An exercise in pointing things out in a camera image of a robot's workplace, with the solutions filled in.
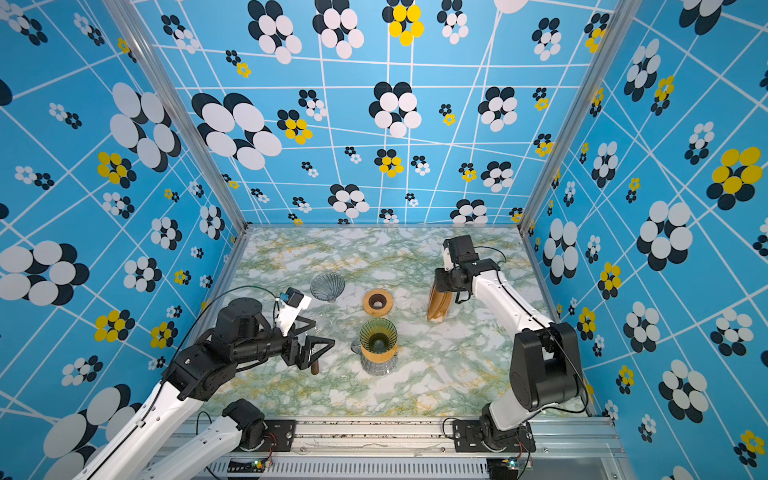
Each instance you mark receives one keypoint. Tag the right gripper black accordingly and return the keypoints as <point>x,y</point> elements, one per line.
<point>441,281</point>

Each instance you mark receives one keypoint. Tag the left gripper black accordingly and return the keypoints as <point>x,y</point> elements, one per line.
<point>296,356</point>

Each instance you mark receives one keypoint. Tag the ribbed glass carafe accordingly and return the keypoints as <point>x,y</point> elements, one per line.
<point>372,368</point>

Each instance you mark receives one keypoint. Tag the green glass dripper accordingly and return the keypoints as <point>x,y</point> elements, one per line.
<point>378,336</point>

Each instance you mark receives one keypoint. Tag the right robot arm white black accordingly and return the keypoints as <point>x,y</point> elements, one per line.
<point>545,366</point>

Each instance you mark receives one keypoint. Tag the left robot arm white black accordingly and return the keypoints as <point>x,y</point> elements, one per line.
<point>242,338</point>

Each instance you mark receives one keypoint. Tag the left circuit board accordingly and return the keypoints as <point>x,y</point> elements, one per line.
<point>248,466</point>

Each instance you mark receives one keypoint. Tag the circuit board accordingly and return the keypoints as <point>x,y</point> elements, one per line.
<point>502,469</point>
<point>248,466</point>

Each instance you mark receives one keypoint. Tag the right circuit board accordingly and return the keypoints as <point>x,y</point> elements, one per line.
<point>502,469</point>

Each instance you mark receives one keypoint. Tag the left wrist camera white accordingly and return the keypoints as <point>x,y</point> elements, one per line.
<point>290,304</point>

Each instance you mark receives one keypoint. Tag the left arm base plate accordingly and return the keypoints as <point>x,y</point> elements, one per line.
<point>274,436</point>

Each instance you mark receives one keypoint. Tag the aluminium front rail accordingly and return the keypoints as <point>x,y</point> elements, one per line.
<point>419,448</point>

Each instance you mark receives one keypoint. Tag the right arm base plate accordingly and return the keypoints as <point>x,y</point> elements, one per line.
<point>480,436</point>

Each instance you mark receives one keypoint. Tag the right aluminium corner post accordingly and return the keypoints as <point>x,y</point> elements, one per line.
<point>620,22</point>

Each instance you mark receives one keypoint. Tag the aluminium corner post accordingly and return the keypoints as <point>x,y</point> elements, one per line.
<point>620,22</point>
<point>128,22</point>

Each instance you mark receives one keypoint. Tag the left aluminium corner post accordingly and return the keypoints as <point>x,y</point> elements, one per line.
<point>128,22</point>

